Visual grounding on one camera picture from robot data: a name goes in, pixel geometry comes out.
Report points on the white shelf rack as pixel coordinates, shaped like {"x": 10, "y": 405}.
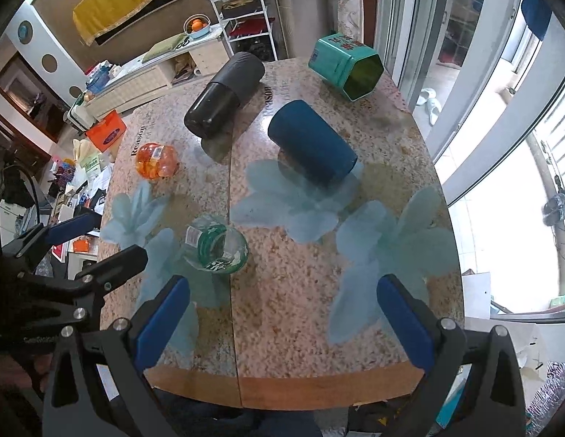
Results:
{"x": 246, "y": 13}

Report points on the orange plastic jar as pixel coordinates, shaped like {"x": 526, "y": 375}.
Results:
{"x": 157, "y": 160}

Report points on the clear glass cup green print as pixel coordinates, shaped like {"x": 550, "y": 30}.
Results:
{"x": 216, "y": 250}

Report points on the orange tissue box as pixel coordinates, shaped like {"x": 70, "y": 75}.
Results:
{"x": 107, "y": 133}

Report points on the fruit bowl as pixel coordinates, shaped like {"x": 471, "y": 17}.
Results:
{"x": 198, "y": 27}

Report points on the black cup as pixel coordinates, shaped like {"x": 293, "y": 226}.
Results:
{"x": 223, "y": 95}

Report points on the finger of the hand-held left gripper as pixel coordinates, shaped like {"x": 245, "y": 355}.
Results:
{"x": 75, "y": 228}
{"x": 120, "y": 261}

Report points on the teal hexagonal tin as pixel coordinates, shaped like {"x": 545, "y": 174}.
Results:
{"x": 348, "y": 66}

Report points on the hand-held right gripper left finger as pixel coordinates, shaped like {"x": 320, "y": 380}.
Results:
{"x": 163, "y": 325}

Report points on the patterned curtain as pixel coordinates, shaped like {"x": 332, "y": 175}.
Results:
{"x": 349, "y": 0}

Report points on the blue hanging cloth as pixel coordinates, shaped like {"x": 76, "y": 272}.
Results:
{"x": 537, "y": 11}

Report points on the white low cabinet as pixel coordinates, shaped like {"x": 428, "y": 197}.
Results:
{"x": 141, "y": 79}

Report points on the green cushion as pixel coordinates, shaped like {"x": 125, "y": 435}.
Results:
{"x": 166, "y": 46}

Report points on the blue plastic basket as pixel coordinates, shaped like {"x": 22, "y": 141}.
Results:
{"x": 98, "y": 81}

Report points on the dark blue cup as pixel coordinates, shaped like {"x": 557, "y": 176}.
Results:
{"x": 312, "y": 145}

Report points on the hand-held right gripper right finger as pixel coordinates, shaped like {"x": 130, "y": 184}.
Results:
{"x": 406, "y": 325}

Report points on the white slipper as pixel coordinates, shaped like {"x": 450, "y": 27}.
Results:
{"x": 435, "y": 111}
{"x": 425, "y": 96}

